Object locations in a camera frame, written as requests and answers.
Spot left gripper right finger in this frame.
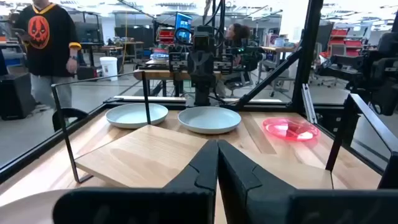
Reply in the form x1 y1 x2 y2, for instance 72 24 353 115
218 139 398 224

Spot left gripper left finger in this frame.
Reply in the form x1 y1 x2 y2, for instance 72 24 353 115
52 139 219 224

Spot pale blue ceramic plate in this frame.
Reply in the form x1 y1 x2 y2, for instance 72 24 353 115
105 103 169 130
177 106 243 135

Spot pink transparent plate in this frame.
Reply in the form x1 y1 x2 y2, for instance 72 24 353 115
262 116 322 142

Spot lit blue computer monitor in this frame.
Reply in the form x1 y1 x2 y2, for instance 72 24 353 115
174 12 193 43

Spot wooden workbench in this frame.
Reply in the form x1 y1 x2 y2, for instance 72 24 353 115
133 68 224 97

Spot red storage bins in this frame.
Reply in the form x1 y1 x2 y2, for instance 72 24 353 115
157 27 175 45
328 29 364 57

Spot wooden desk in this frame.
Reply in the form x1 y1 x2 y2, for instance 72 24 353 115
260 45 296 82

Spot white plastic bucket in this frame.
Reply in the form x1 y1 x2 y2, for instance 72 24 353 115
99 56 119 82

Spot person's hand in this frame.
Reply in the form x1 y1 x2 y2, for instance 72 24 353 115
66 57 79 75

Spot cream ceramic plate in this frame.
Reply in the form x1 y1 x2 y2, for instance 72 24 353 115
0 189 73 224

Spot black floor box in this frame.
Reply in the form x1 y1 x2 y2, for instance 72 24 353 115
0 72 35 121

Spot black table frame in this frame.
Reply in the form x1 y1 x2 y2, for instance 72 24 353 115
0 0 398 184

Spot silver aluminium rail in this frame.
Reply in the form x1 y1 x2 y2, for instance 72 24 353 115
300 83 318 124

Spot black arched bracket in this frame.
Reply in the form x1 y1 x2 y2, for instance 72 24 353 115
52 108 90 132

